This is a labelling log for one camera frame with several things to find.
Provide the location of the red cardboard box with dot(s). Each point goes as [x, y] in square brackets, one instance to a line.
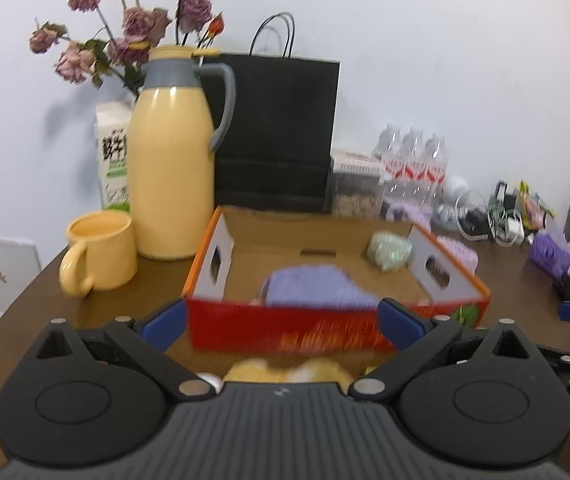
[315, 330]

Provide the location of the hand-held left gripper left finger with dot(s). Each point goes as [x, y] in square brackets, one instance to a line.
[165, 325]

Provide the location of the small black device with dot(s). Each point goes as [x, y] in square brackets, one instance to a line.
[501, 192]

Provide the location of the yellow thermos jug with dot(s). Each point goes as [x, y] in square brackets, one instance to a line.
[170, 170]

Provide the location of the white booklet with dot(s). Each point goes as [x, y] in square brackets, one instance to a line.
[5, 270]

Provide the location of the yellow mug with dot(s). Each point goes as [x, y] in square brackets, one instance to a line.
[107, 255]

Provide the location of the black paper bag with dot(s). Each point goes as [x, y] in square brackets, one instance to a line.
[275, 135]

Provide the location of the dried rose bouquet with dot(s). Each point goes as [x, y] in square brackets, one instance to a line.
[140, 22]

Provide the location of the white charger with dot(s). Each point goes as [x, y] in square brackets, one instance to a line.
[516, 227]

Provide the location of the colourful snack packet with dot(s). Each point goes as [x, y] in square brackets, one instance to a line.
[535, 207]

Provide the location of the yellow plush toy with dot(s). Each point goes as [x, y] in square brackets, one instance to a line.
[290, 372]

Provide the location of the purple tissue packet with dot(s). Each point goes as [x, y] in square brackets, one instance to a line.
[550, 252]

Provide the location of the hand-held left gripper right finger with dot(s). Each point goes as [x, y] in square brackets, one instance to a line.
[400, 325]

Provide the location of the white milk carton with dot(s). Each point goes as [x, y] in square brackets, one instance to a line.
[115, 160]

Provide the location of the purple towel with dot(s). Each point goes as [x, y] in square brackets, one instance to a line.
[315, 287]

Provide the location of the white round camera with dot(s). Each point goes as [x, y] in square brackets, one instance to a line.
[457, 189]

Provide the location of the clear seed container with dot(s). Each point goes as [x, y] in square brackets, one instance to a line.
[357, 200]

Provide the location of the purple fluffy slipper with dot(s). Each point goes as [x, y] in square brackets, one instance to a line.
[457, 252]

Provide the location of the pale green pouch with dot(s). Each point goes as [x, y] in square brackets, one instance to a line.
[390, 252]

